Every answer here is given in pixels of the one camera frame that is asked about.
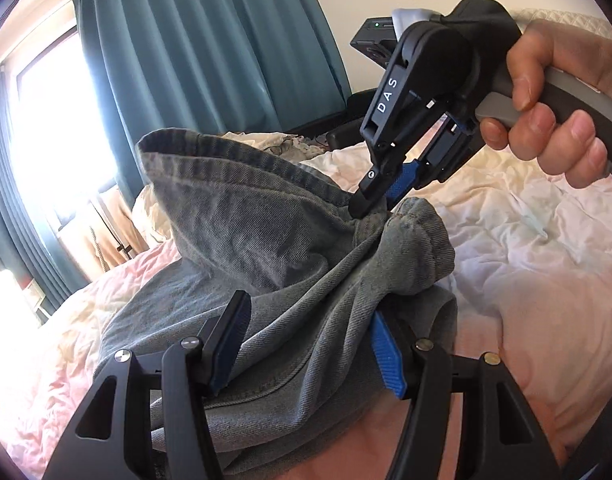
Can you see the beige hanging garment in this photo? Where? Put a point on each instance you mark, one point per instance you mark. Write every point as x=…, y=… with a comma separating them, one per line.
x=91, y=240

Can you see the person's right hand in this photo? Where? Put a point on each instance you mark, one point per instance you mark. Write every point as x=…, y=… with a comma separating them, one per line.
x=576, y=50

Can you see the pastel pink white duvet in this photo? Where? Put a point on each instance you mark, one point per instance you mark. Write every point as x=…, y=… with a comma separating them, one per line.
x=526, y=240

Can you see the garment steamer on stand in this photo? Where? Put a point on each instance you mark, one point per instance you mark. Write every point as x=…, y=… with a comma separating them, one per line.
x=111, y=230

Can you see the grey blue denim jeans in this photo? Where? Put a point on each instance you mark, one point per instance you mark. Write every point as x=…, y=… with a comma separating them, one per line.
x=266, y=240

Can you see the black sofa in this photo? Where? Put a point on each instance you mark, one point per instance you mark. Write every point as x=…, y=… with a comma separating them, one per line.
x=346, y=120

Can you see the narrow blue curtain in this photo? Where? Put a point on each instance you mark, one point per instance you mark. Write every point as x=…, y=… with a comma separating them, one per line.
x=16, y=210

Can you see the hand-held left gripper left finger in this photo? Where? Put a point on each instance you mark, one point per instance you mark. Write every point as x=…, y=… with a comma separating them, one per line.
x=231, y=340

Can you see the white quilted headboard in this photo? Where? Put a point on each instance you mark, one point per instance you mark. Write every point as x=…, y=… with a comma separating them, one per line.
x=576, y=17

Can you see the wide blue curtain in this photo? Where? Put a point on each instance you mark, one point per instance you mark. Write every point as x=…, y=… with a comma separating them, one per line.
x=211, y=60

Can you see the window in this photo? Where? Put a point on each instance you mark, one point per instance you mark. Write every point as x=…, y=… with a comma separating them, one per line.
x=61, y=120

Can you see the white puffy down jacket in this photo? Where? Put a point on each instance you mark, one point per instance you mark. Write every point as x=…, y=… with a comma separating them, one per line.
x=266, y=141

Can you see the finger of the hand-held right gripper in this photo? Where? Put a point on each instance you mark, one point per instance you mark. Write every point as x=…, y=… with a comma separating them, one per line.
x=436, y=155
x=403, y=180

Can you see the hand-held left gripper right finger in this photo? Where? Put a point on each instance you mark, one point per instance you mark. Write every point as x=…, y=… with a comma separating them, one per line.
x=388, y=355

